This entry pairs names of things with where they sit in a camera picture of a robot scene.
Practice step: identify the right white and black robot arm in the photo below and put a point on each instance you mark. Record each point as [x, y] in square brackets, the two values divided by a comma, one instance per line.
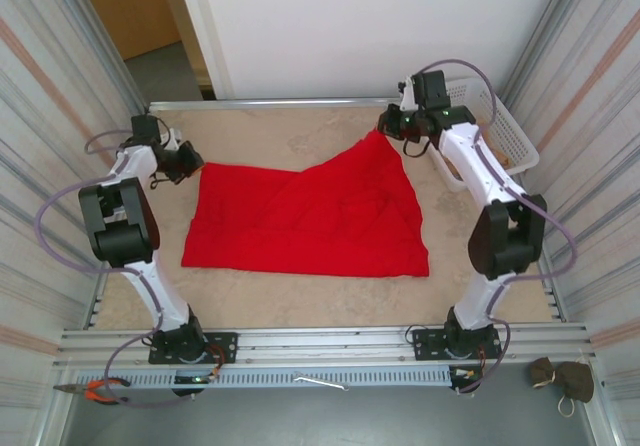
[475, 166]

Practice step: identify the brown wooden door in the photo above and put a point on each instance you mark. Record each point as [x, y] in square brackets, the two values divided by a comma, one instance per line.
[130, 6]

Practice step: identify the silver hex key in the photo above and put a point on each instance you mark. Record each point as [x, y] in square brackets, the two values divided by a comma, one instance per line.
[312, 380]

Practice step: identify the white door frame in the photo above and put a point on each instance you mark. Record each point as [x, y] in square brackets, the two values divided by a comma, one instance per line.
[195, 31]

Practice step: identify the large dark brown cloth pouch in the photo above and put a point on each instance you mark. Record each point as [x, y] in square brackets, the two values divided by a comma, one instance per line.
[575, 378]

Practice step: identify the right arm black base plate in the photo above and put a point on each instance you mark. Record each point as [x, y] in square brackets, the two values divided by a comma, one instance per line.
[430, 343]

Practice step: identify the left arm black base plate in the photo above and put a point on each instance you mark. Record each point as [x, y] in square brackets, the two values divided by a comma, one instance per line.
[225, 346]

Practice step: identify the white plastic mesh basket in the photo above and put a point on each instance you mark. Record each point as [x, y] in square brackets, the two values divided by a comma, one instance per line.
[510, 131]

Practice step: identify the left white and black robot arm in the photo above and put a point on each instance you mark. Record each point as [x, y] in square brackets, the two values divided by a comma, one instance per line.
[160, 291]

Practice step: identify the small dark brown cloth pouch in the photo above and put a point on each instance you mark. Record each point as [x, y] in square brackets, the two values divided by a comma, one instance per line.
[542, 372]

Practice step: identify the red t-shirt with bear print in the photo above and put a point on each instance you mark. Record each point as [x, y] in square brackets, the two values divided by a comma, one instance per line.
[310, 226]

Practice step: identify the aluminium mounting rail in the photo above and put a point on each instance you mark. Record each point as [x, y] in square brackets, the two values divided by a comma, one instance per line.
[325, 346]

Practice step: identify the small controller board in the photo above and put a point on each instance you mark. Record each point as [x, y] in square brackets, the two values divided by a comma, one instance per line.
[462, 373]
[195, 380]

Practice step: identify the aluminium table edge frame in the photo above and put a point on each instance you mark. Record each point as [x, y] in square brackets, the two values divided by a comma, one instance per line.
[275, 103]

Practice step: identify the tan crumpled cloth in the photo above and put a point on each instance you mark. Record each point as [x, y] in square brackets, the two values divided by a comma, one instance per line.
[502, 158]

